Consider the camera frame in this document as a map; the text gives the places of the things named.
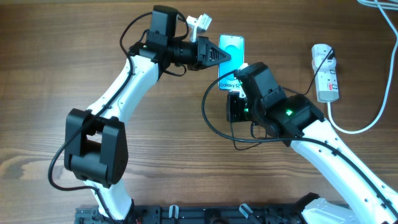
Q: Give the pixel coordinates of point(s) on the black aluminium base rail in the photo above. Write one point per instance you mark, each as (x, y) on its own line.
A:
(154, 214)

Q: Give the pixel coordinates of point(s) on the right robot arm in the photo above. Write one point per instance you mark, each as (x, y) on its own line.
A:
(299, 124)

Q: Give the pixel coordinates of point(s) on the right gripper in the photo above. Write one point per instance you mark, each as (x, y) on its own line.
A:
(234, 114)

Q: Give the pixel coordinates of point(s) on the white power strip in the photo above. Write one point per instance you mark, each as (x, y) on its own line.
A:
(325, 82)

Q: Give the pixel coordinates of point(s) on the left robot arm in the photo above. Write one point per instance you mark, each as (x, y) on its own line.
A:
(95, 140)

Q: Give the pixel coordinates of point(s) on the white USB charger plug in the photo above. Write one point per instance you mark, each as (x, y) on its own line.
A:
(320, 63)

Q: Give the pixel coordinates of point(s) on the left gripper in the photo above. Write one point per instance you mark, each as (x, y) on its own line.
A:
(204, 46)

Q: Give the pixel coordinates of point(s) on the smartphone with cyan screen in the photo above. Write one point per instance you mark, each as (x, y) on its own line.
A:
(233, 45)

